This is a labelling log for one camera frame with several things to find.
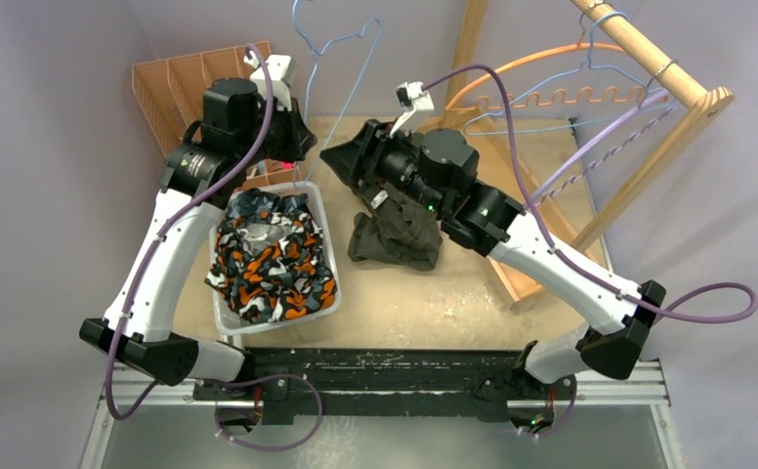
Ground wooden clothes rack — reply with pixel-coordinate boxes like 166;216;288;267
418;1;735;304

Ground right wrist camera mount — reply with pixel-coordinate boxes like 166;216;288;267
390;81;435;137

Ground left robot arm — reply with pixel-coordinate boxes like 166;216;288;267
79;75;316;400

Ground lilac plastic hanger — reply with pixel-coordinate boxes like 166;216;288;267
527;61;678;208

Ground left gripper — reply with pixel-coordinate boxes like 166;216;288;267
237;94;316;168

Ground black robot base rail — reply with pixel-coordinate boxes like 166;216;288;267
104;344;671;429

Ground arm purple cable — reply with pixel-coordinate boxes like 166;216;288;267
104;41;275;422
422;63;758;325

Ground orange camouflage shorts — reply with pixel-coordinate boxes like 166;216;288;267
204;211;339;324

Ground orange hanger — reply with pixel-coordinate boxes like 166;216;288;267
444;41;651;115

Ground dark leaf print shorts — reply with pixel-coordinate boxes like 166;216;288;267
224;189;310;223

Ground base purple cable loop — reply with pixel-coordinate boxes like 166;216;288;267
213;373;325;453

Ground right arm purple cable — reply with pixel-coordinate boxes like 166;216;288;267
422;63;758;325

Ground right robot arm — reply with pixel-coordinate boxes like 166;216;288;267
320;119;665;398

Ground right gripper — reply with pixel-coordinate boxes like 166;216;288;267
321;118;449;218

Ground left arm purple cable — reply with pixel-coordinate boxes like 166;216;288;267
104;41;275;422

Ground peach plastic desk organizer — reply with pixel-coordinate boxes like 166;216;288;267
132;42;285;195

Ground olive green shorts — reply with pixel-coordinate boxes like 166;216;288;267
347;183;442;272

